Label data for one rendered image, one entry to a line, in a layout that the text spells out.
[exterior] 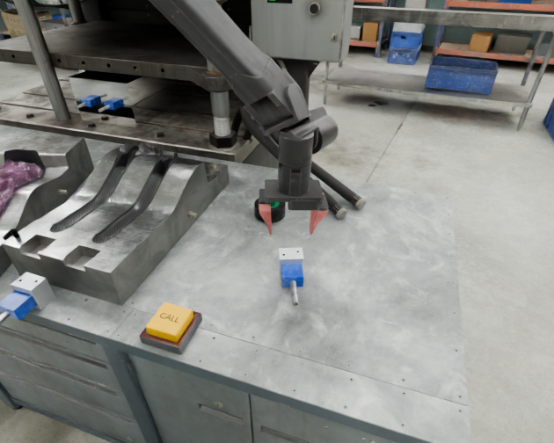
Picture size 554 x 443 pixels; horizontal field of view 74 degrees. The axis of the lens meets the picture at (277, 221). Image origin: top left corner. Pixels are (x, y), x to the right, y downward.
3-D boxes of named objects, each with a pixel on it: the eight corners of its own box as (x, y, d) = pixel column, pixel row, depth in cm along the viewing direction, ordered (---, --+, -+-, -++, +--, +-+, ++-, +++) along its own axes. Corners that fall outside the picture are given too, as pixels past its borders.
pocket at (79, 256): (90, 279, 71) (84, 265, 68) (68, 273, 72) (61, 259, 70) (106, 265, 74) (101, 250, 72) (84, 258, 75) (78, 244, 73)
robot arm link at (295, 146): (272, 127, 59) (302, 136, 57) (295, 116, 64) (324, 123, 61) (271, 166, 63) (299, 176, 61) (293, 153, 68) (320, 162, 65)
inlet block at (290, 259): (308, 313, 71) (309, 294, 68) (281, 314, 71) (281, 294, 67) (301, 265, 81) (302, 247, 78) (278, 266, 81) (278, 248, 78)
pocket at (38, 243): (45, 267, 73) (38, 253, 71) (25, 261, 75) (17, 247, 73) (62, 253, 77) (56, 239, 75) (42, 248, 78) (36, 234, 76)
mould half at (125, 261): (122, 306, 72) (103, 253, 64) (19, 276, 79) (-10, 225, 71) (229, 183, 110) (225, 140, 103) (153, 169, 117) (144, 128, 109)
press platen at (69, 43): (237, 130, 125) (234, 76, 114) (-43, 92, 158) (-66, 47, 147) (302, 69, 188) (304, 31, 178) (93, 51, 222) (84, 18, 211)
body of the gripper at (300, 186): (264, 187, 70) (265, 151, 66) (318, 188, 70) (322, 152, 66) (265, 206, 65) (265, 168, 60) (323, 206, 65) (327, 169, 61)
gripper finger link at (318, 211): (284, 222, 75) (286, 181, 69) (319, 222, 75) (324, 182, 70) (286, 243, 69) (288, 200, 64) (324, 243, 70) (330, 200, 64)
